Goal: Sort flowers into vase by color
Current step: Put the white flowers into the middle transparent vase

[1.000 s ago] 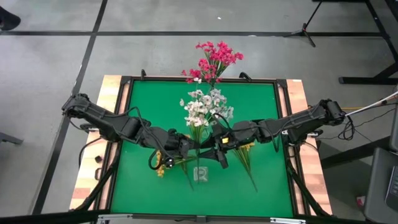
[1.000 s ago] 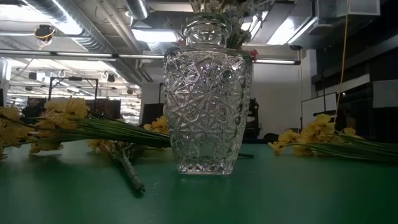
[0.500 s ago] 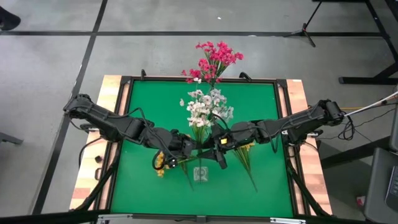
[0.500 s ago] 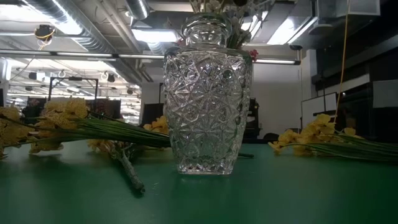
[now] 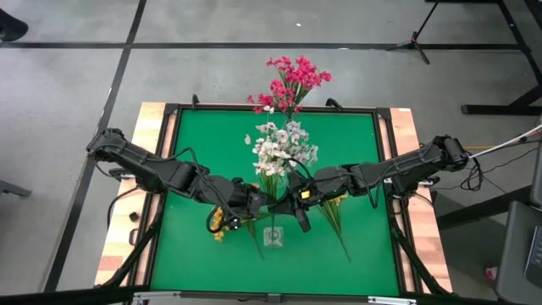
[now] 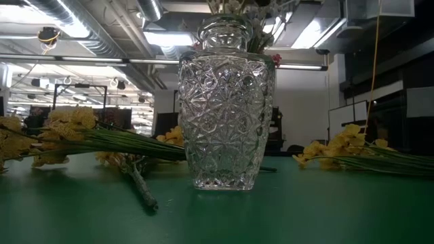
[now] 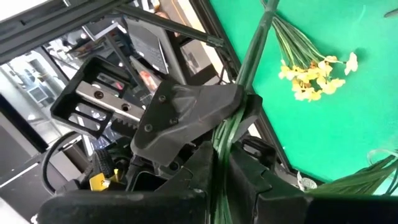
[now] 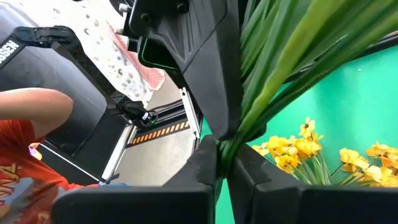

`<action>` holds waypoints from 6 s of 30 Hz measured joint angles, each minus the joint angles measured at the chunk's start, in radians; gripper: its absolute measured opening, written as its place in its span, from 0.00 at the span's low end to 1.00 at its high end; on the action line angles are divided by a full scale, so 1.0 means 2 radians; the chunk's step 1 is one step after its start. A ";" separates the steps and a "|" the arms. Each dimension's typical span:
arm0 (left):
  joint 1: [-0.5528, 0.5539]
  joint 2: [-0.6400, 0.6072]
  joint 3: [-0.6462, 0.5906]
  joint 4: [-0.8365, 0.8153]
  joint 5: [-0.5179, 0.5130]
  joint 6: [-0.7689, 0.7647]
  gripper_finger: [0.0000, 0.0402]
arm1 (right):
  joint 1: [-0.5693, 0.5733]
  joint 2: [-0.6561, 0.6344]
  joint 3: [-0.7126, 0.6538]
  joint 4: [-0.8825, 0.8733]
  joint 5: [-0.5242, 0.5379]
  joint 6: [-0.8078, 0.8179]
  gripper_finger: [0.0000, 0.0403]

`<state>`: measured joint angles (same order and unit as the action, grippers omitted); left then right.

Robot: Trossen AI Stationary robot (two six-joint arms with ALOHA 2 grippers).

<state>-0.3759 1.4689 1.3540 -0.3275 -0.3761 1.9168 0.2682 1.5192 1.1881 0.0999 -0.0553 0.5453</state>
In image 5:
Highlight yellow artificial flower bunch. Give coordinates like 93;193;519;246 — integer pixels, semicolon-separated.
317;192;353;263
210;206;227;244
245;218;266;261

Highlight person's shoe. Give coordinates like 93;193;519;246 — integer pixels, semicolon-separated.
0;8;30;43

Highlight black stand frame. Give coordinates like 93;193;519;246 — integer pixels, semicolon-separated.
460;0;542;117

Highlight grey chair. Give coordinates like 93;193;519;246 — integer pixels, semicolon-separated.
494;200;542;305

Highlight black diagonal table strut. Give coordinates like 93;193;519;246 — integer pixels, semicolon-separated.
389;219;451;296
101;219;164;290

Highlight white rod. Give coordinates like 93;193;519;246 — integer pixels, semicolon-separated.
467;124;542;160

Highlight green table mat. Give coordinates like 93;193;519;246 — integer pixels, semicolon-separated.
151;108;401;297

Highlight red artificial flower bunch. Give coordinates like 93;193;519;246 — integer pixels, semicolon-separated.
246;80;304;116
265;55;334;103

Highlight black tripod stand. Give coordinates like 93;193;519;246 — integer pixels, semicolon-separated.
384;0;442;66

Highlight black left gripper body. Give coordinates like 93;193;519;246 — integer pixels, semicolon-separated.
226;181;270;219

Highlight grey chair leg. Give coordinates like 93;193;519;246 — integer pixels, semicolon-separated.
0;179;33;198

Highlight white artificial flower bunch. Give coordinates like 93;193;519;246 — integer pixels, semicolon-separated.
244;121;293;201
277;119;320;169

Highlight cut crystal glass vase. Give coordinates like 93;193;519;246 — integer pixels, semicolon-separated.
262;226;285;249

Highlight black floor cables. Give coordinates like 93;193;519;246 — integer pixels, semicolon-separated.
459;147;534;193

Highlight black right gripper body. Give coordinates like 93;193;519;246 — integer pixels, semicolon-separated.
287;169;325;212

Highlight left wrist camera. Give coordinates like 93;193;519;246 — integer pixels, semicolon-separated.
224;213;245;232

